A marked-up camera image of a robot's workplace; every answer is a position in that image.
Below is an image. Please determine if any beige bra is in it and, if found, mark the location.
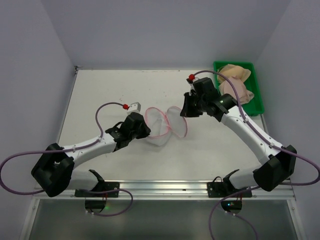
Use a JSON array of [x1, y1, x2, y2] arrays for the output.
[[218, 64, 251, 83]]

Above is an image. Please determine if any green plastic tray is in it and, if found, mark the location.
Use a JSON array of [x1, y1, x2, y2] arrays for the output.
[[213, 61, 265, 116]]

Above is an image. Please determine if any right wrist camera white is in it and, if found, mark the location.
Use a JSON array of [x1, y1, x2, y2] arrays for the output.
[[186, 74, 199, 93]]

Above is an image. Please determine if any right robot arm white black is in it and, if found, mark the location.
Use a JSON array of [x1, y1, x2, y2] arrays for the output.
[[180, 75, 297, 197]]

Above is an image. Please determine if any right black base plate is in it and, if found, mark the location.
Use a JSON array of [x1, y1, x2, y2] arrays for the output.
[[206, 181, 253, 198]]

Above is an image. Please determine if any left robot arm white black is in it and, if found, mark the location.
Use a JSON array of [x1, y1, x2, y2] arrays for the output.
[[31, 112, 151, 197]]

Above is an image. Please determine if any pink bra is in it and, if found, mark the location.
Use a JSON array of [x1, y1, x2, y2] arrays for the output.
[[219, 76, 255, 105]]

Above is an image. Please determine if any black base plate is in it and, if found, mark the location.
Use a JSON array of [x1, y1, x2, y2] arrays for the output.
[[206, 181, 253, 198], [74, 181, 120, 198]]

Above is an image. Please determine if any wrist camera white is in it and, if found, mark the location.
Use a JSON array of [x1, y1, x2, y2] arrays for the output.
[[122, 102, 141, 115], [186, 74, 199, 93]]

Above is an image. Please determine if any white mesh laundry bag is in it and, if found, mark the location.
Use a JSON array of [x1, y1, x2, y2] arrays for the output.
[[144, 106, 188, 147]]

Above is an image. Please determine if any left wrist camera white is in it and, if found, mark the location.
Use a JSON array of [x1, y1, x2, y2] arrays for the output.
[[122, 102, 141, 115]]

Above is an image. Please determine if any aluminium rail front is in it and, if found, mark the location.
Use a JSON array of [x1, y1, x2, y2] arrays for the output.
[[31, 177, 296, 202]]

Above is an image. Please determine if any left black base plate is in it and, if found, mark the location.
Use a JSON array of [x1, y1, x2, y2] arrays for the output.
[[74, 181, 120, 198]]

